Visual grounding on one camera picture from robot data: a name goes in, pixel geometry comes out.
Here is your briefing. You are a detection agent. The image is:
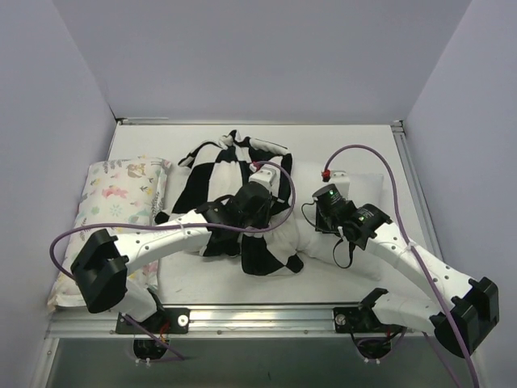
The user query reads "thin black cable loop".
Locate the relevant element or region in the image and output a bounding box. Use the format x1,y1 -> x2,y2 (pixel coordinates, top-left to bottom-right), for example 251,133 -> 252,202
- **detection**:
301,200 -> 359,269

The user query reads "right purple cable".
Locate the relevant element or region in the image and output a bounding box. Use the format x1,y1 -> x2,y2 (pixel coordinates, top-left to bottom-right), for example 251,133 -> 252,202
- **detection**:
322,144 -> 481,388

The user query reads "aluminium rail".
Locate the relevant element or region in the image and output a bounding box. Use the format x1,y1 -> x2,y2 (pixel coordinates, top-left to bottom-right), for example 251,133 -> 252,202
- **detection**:
390,120 -> 443,259
46,298 -> 439,339

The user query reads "white pillow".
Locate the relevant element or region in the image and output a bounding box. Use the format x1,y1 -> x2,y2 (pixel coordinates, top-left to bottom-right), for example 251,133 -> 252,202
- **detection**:
166,160 -> 380,280

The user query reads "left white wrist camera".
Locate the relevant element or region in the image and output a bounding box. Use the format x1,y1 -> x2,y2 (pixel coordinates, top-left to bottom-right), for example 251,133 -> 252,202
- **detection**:
249,163 -> 279,191

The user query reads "front aluminium rail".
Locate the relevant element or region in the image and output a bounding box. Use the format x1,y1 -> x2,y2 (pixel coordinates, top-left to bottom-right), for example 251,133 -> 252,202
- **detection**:
46,298 -> 439,339

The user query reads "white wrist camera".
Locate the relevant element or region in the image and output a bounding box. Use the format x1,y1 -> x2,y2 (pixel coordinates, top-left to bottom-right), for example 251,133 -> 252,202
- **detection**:
322,170 -> 351,198
249,163 -> 279,191

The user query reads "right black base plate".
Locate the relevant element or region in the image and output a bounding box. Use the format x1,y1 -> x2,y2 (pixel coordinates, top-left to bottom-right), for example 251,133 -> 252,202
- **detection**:
332,306 -> 402,335

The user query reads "purple cable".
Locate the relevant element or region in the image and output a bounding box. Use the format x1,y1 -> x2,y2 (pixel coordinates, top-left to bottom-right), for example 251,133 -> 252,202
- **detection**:
322,144 -> 481,388
49,159 -> 296,361

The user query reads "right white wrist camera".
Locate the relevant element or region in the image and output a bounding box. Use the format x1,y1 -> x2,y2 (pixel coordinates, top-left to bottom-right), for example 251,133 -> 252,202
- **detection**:
322,170 -> 351,198

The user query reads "floral patterned pillow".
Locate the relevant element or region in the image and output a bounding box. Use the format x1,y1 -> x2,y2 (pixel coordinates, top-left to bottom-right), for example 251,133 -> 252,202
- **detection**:
48,158 -> 172,311

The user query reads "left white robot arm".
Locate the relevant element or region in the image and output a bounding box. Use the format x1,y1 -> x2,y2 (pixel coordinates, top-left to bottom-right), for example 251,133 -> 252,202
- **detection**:
71,181 -> 272,332

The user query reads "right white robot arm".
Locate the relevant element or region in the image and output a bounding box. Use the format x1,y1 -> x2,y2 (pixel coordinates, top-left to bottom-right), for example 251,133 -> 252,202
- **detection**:
313,183 -> 499,358

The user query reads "black white checkered pillowcase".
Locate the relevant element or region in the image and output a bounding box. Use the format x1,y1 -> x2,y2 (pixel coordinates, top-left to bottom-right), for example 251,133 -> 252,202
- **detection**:
155,130 -> 304,276

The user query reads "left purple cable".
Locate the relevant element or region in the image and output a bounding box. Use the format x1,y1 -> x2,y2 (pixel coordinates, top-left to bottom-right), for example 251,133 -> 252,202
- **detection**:
49,159 -> 296,361

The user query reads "right aluminium rail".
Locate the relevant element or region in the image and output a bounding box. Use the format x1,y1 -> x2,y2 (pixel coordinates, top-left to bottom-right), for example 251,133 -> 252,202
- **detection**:
390,120 -> 443,259

